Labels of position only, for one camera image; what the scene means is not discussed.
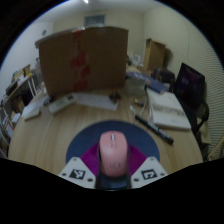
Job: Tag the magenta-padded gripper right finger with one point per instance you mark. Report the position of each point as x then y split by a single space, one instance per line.
148 171

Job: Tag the white open book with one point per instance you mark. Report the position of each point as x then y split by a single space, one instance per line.
168 111

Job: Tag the long white remote control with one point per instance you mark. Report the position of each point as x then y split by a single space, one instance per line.
31 113

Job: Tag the plain white paper sheet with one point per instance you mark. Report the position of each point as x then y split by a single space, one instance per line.
96 101

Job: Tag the black office chair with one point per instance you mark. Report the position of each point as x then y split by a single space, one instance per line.
200 123

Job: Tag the round blue mouse pad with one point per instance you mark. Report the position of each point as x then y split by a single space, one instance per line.
83 140

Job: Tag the cluttered wooden wall desk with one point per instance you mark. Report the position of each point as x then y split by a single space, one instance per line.
18 86

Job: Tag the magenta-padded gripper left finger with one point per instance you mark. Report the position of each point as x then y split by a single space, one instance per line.
77 171

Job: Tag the blue flat folder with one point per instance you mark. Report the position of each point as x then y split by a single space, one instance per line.
148 81

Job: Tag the black marker pen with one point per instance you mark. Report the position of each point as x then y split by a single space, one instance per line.
154 129

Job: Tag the pink computer mouse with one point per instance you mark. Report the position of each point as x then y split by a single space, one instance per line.
113 153

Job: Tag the upright brown cardboard box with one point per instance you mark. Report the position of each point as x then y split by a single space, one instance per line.
155 55

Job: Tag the large brown cardboard box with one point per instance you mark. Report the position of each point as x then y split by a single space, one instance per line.
60 66

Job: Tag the white bookshelf with books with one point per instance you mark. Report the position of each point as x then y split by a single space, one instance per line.
5 133

